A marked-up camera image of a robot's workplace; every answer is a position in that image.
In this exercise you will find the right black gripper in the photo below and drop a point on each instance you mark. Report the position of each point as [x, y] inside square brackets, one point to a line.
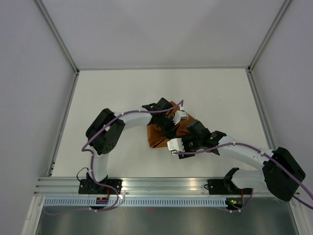
[184, 139]

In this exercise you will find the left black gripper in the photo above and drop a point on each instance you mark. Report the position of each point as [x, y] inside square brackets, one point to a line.
[171, 132]

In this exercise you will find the orange-brown cloth napkin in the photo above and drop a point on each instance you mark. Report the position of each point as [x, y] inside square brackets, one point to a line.
[155, 138]

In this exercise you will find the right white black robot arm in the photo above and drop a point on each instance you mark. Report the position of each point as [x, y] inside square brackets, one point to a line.
[275, 171]

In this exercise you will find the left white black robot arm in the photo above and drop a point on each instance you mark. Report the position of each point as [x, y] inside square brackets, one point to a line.
[105, 131]

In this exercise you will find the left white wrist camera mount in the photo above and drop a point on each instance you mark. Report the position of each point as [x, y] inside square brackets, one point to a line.
[179, 116]

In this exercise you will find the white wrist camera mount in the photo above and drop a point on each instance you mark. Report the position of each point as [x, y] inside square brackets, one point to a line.
[175, 146]
[179, 116]

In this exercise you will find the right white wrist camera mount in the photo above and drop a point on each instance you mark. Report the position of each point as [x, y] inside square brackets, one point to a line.
[175, 146]

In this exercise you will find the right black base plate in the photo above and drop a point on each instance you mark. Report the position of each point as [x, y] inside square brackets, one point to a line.
[220, 187]

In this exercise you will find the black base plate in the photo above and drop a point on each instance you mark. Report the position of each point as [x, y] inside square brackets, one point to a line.
[220, 187]
[89, 187]

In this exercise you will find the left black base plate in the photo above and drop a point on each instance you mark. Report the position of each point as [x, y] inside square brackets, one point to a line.
[89, 187]

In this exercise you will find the white slotted cable duct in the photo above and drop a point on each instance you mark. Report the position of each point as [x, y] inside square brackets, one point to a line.
[219, 202]

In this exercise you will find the aluminium mounting rail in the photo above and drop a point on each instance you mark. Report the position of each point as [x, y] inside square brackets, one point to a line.
[180, 187]

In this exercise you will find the left aluminium frame post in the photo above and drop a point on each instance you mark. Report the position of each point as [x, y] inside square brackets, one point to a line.
[55, 33]

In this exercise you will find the aluminium frame post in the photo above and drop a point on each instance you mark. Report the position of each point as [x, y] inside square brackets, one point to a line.
[269, 34]
[55, 33]

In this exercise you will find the right aluminium frame post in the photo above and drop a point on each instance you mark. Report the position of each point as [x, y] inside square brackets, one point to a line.
[269, 34]

